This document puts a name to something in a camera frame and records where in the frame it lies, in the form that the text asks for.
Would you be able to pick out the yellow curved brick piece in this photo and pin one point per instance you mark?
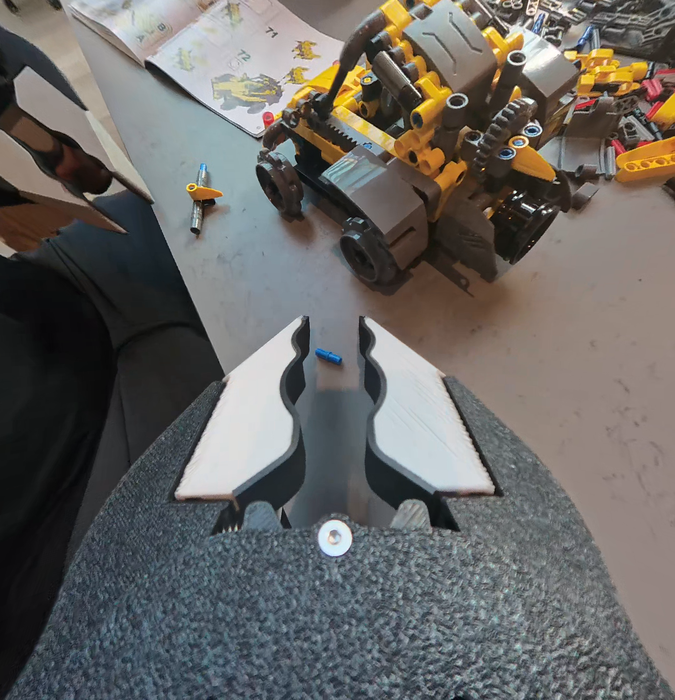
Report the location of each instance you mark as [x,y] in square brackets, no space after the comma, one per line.
[611,79]
[594,57]

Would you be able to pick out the grey axle pin blue tip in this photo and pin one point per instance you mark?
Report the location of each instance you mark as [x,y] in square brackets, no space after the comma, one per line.
[201,176]

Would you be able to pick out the small dark grey connector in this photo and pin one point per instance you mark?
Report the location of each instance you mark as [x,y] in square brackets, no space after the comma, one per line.
[583,196]

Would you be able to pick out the wooden board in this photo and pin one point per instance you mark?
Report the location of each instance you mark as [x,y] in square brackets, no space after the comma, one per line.
[14,227]

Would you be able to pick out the instruction booklet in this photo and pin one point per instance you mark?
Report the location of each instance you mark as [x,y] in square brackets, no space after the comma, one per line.
[206,71]

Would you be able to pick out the small yellow tooth piece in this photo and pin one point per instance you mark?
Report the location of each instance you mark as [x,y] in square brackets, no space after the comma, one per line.
[203,191]

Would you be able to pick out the person's dark clothing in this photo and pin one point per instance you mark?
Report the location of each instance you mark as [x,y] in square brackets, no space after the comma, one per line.
[69,328]

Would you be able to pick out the yellow thick beam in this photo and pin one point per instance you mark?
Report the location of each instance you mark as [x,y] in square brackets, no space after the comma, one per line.
[649,161]

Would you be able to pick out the grey curved panel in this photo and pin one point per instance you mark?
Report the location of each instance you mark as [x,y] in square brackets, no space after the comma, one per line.
[600,117]

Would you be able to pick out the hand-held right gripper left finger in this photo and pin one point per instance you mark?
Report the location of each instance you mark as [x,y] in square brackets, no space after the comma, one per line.
[244,432]

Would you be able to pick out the grey axle sleeve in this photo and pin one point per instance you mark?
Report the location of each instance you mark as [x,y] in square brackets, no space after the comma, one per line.
[196,219]

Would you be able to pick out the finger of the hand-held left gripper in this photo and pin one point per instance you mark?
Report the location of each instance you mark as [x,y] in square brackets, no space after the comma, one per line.
[14,158]
[53,104]

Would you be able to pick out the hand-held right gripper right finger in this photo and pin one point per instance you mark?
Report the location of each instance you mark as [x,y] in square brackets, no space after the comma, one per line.
[430,432]

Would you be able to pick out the yellow toy brick vehicle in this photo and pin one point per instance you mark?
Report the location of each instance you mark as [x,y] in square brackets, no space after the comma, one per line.
[381,180]

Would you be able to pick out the pile of loose brick pieces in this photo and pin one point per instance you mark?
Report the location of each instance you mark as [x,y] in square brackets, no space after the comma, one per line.
[632,33]

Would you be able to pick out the grey desk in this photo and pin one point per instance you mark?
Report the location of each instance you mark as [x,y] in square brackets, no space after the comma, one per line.
[479,383]

